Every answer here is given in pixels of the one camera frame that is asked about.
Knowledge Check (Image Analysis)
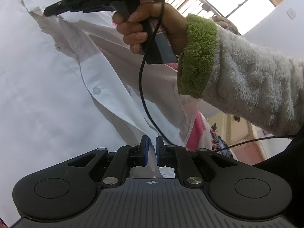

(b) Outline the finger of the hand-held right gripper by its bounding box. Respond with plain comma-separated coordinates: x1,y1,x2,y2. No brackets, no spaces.
44,2,83,17
83,5,115,13

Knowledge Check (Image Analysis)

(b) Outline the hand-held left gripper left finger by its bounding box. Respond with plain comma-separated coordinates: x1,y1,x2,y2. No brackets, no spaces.
68,135,150,188

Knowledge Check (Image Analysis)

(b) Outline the white button shirt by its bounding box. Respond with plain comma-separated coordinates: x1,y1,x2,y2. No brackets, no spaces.
0,0,209,221

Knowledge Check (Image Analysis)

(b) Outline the person's right hand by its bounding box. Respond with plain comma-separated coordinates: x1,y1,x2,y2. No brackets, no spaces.
112,2,188,57

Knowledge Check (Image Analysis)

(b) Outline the beige patterned blanket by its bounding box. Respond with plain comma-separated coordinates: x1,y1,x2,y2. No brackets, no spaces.
211,14,239,35

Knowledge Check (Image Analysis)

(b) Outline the black cable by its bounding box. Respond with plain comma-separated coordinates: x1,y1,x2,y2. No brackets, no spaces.
139,2,304,152

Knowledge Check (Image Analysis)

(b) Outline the pink floral blanket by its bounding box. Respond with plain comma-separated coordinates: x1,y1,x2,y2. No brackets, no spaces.
12,0,238,162

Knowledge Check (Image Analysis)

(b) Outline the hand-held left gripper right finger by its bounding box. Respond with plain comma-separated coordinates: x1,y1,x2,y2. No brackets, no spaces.
155,136,238,188

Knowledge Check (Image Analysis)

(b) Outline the person's right forearm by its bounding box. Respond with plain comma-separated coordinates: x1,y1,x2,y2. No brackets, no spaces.
177,13,304,136

